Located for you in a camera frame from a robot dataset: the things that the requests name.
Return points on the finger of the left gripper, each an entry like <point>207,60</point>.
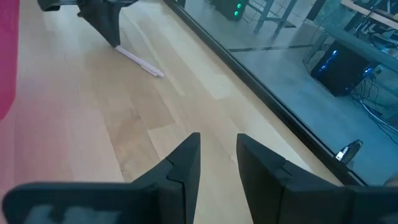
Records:
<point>105,21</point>

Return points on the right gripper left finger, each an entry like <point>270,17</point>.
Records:
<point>109,205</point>

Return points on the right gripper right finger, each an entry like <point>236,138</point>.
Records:
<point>311,205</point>

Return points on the pale pink pencil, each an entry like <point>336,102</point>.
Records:
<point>140,61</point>

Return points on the pink translucent supply box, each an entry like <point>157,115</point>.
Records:
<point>7,56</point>

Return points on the black computer green lights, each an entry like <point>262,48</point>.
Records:
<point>230,9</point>

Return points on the black computer blue lights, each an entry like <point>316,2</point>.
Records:
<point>339,68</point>

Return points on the grey metal desk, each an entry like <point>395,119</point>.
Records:
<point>351,43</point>

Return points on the black frame clamp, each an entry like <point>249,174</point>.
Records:
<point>349,151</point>

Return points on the black aluminium table frame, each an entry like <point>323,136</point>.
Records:
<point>248,74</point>

